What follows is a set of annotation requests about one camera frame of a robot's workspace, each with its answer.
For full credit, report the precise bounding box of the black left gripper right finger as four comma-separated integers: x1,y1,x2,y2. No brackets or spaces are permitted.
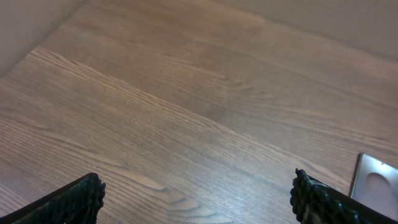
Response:
290,169,397,224

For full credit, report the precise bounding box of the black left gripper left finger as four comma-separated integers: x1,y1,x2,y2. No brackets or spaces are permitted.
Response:
1,173,106,224

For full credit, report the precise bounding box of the Galaxy smartphone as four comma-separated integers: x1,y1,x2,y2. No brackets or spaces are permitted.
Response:
349,153,397,221

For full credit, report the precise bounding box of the brown cardboard backdrop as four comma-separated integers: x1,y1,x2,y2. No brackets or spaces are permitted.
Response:
1,1,397,82

